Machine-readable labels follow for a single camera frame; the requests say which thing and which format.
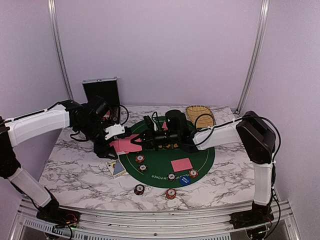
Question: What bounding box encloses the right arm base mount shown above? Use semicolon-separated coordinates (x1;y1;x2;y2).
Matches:
229;210;275;229

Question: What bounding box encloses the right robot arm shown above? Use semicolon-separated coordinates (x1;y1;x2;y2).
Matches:
131;109;280;224

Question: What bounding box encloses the woven bamboo tray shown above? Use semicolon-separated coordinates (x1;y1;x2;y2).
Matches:
185;105;216;128

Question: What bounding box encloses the blue small blind button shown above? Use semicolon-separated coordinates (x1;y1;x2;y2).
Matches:
179;176;191;186

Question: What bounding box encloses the green round poker mat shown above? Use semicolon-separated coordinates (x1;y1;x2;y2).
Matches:
119;147;216;189

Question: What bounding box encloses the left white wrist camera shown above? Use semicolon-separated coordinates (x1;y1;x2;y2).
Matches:
104;124;125;140

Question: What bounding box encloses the front aluminium rail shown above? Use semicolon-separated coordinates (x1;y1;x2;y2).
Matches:
9;199;301;240

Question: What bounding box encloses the red poker chip stack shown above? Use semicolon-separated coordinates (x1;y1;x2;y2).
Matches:
166;188;177;200

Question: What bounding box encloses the blue gold card box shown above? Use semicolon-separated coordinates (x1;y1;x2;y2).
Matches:
106;160;127;178

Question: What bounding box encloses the aluminium frame post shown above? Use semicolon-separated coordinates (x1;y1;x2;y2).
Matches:
236;0;270;113
47;0;74;100

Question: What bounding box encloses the aluminium poker chip case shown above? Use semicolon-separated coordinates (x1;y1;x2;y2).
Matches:
82;76;121;123

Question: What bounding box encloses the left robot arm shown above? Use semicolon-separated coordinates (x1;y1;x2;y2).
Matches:
0;96;125;223

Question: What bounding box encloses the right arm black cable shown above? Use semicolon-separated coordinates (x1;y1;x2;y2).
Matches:
193;114;282;161

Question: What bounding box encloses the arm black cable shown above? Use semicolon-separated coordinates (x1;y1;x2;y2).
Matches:
69;104;130;143
193;114;282;161

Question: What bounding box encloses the left aluminium frame post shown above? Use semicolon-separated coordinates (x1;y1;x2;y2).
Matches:
47;0;74;100

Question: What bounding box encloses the dark poker chip stack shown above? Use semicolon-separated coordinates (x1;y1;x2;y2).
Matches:
134;184;145;196

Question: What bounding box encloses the right aluminium frame post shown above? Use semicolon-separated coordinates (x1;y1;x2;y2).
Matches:
236;0;270;113

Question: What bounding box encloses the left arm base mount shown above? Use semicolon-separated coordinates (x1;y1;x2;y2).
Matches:
36;208;81;228

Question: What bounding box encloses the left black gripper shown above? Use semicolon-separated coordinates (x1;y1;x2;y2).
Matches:
76;119;118;160

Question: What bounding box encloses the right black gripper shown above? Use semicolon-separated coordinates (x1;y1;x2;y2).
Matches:
131;125;180;152

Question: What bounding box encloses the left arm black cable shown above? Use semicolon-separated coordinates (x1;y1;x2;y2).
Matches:
69;104;130;143

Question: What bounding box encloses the right chip row in case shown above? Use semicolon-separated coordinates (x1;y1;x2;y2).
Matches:
110;106;120;124

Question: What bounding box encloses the pink playing card deck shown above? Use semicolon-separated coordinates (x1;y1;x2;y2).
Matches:
110;140;128;155

